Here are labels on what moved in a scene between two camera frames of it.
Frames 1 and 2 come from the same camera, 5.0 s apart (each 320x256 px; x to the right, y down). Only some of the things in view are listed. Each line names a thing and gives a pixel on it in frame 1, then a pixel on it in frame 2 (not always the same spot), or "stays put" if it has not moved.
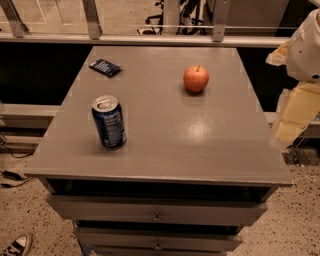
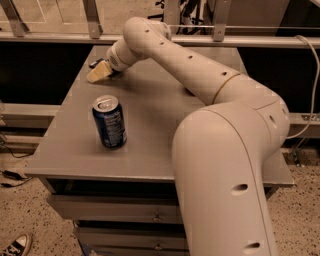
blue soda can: [110, 121] stays put
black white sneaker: [18, 247] stays put
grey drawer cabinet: [160, 151] stays put
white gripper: [305, 55] → [113, 61]
